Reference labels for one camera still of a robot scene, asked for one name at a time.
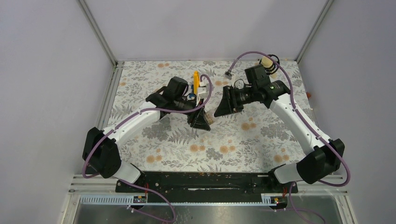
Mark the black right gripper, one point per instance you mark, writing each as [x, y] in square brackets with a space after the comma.
[229, 104]

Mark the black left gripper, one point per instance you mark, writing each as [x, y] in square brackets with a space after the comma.
[197, 119]

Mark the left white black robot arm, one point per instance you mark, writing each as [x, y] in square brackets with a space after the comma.
[101, 150]

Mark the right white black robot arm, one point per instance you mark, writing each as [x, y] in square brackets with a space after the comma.
[322, 154]

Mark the blue yellow toy block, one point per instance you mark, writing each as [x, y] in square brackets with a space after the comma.
[196, 89]

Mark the floral patterned table mat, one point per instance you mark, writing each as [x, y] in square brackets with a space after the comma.
[255, 140]

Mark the cream foam studio microphone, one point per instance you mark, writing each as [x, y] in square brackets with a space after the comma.
[269, 64]

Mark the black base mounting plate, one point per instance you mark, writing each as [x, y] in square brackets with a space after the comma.
[205, 184]

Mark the white slotted cable duct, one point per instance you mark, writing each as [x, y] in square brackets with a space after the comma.
[141, 199]

